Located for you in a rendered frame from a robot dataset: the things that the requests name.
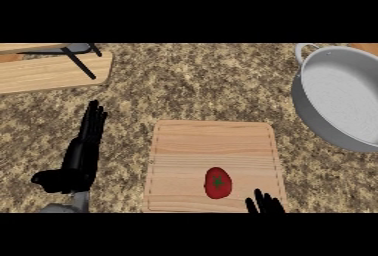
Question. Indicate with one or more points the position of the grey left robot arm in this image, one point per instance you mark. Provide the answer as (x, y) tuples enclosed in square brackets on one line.
[(69, 203)]

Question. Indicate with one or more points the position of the grey metal pot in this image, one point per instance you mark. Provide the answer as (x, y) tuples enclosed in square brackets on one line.
[(340, 96)]

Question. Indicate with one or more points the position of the orange wooden object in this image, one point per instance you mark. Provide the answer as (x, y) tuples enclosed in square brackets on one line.
[(365, 47)]

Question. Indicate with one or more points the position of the red tomato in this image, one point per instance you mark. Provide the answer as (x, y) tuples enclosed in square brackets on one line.
[(218, 183)]

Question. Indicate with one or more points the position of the pale wooden board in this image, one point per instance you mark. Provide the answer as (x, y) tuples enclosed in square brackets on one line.
[(49, 71)]

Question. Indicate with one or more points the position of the wooden cutting board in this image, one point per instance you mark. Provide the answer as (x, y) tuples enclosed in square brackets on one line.
[(215, 166)]

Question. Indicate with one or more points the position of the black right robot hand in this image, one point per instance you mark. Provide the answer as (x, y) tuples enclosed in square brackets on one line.
[(266, 202)]

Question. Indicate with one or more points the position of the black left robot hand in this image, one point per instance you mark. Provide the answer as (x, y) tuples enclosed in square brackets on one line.
[(82, 156)]

